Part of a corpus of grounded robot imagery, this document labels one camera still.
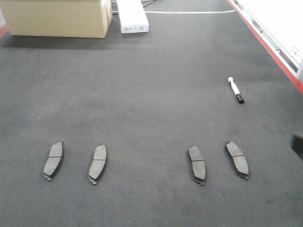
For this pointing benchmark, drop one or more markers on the long white box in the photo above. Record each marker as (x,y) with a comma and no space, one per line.
(132,17)

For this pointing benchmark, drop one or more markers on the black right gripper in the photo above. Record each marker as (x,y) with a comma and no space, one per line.
(297,144)

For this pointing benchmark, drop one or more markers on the grey brake pad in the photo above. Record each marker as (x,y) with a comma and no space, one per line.
(238,160)
(98,164)
(54,161)
(197,164)

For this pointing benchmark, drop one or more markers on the cardboard box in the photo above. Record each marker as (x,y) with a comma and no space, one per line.
(57,18)

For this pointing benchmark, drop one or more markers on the red and white conveyor rail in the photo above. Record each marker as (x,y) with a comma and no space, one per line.
(278,25)

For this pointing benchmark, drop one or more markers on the black and white marker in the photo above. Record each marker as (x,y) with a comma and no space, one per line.
(236,90)

